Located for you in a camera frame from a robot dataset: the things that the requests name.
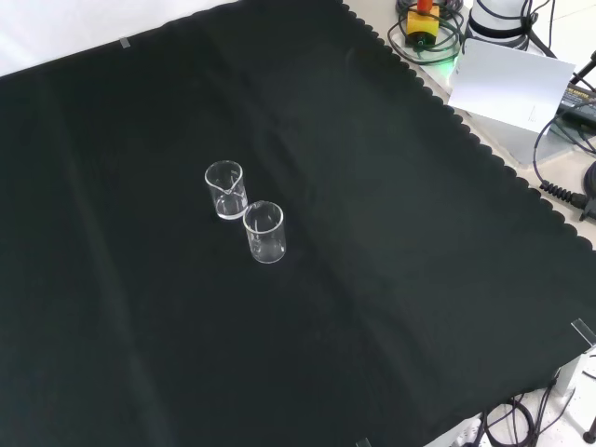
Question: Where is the clear glass beaker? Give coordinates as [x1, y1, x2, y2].
[203, 159, 248, 221]
[242, 200, 287, 265]

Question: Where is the black bench cloth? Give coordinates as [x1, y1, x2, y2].
[0, 0, 596, 447]

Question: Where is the yellow stop button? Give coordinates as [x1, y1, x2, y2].
[406, 0, 441, 48]

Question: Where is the pale board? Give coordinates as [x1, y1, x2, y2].
[448, 37, 577, 134]

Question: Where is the black power adapter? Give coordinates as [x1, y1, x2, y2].
[557, 79, 596, 123]

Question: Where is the black tripod leg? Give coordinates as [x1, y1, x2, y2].
[570, 48, 596, 88]

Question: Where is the black ribbed cable plug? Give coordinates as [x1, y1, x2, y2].
[538, 181, 596, 221]

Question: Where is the black floor cable bundle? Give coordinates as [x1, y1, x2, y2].
[479, 389, 581, 447]

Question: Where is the grey metal bracket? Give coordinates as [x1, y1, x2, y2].
[555, 346, 596, 398]

